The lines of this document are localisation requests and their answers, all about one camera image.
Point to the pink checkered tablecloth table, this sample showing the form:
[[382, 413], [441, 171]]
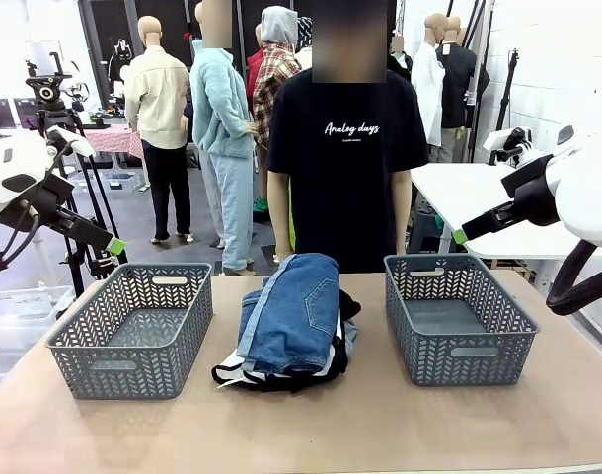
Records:
[[113, 138]]

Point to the black light stand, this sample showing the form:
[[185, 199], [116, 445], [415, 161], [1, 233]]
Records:
[[503, 108]]

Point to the black garment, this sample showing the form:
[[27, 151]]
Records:
[[349, 306]]

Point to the dark blue denim jeans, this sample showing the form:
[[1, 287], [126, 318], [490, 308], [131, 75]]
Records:
[[291, 316]]

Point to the black camera tripod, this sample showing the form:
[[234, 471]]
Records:
[[52, 106]]

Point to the mannequin in light blue fleece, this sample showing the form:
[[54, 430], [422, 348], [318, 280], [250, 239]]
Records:
[[219, 108]]

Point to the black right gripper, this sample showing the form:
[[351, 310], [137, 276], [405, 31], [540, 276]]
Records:
[[533, 192]]

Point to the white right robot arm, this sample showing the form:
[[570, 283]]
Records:
[[587, 192]]

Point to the grey perforated plastic basket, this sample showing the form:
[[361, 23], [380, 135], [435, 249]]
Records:
[[459, 365], [133, 365]]

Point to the mannequin in cream jacket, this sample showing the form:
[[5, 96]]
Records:
[[155, 99]]

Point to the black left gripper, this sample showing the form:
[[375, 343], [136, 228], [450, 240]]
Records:
[[49, 197]]

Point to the person's right forearm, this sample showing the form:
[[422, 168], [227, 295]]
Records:
[[281, 237]]

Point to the mannequin in white shirt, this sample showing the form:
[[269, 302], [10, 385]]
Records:
[[427, 84]]

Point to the person in black printed T-shirt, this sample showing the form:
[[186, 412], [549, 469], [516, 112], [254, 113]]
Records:
[[345, 197]]

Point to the dark grey storage crate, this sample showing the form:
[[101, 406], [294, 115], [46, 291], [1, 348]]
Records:
[[424, 227]]

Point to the person's left forearm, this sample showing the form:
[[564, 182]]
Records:
[[401, 227]]

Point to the mannequin with patterned scarf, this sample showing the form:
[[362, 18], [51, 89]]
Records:
[[304, 34]]

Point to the large white table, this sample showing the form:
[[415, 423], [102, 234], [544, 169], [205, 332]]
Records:
[[459, 197]]

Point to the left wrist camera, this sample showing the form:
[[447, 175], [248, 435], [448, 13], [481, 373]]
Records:
[[76, 140]]

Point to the mannequin in plaid hooded shirt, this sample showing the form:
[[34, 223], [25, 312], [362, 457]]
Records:
[[276, 84]]

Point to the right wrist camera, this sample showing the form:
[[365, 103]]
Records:
[[508, 140]]

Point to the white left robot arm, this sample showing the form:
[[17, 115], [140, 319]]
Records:
[[10, 163]]

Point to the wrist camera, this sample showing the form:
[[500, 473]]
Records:
[[76, 140], [508, 140]]

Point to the clear plastic storage bin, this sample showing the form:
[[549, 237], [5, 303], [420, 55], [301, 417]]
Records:
[[20, 316]]

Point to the mannequin in black jacket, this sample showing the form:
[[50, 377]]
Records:
[[456, 89]]

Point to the white shorts with black trim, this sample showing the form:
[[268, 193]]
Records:
[[229, 370]]

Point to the mannequin in dark outfit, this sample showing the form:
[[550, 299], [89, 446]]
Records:
[[399, 61]]

